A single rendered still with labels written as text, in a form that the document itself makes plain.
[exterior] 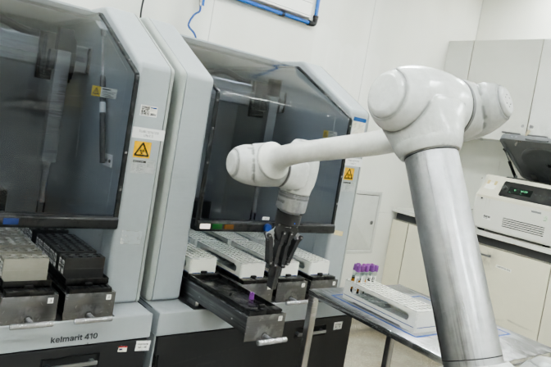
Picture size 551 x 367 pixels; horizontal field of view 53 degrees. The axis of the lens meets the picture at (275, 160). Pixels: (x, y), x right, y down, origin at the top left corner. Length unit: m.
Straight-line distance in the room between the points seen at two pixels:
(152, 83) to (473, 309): 1.06
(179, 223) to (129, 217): 0.16
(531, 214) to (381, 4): 1.64
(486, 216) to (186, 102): 2.52
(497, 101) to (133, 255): 1.08
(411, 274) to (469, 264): 3.09
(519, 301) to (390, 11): 2.02
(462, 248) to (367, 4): 2.92
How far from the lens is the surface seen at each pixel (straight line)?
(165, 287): 1.78
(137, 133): 1.62
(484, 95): 1.18
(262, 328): 1.59
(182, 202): 1.72
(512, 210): 3.69
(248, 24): 3.16
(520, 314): 3.70
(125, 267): 1.69
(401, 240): 4.14
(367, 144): 1.35
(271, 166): 1.43
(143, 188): 1.65
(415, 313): 1.64
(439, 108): 1.05
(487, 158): 4.52
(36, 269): 1.59
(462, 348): 1.01
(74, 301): 1.57
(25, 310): 1.54
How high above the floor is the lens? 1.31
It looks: 3 degrees down
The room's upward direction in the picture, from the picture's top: 10 degrees clockwise
